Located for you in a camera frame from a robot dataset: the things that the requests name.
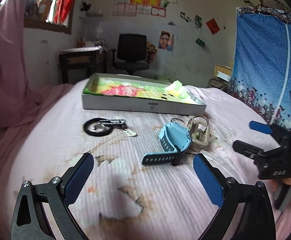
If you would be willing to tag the black office chair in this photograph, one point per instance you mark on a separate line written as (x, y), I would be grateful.
(131, 53)

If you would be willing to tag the cartoon wall poster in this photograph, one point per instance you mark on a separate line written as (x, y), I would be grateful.
(165, 40)

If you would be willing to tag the red hanging decoration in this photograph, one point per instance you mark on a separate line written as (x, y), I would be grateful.
(62, 9)

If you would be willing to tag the green wall tag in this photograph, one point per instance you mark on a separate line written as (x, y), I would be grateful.
(200, 42)

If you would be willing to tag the beige hair claw clip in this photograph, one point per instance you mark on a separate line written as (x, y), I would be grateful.
(200, 135)

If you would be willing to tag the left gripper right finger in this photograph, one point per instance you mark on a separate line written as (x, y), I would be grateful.
(257, 218)

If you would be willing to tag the wall certificates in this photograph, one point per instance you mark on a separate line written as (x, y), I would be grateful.
(132, 8)

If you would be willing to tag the dark wooden desk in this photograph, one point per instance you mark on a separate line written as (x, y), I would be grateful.
(91, 59)

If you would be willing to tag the red paper on wall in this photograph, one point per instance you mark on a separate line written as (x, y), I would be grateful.
(213, 26)

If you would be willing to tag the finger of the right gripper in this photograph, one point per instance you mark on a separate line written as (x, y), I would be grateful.
(276, 131)
(260, 157)

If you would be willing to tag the silver hair clip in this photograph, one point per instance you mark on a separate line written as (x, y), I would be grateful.
(130, 133)

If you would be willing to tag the blue smart watch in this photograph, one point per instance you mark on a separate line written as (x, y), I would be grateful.
(175, 140)

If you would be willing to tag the brown thin bangle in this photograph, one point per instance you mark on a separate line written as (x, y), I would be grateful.
(200, 117)

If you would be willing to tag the blue fabric wardrobe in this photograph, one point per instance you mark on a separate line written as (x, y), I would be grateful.
(261, 76)

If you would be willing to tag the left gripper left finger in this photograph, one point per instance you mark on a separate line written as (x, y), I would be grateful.
(29, 217)

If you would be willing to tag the white shallow cardboard box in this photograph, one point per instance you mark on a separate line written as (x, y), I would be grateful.
(119, 103)

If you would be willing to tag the colourful paper box liner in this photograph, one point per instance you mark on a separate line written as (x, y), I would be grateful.
(116, 86)

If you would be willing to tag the pink curtain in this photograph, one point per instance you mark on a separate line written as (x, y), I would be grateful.
(17, 100)

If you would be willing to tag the window with bars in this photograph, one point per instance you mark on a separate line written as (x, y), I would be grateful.
(39, 14)

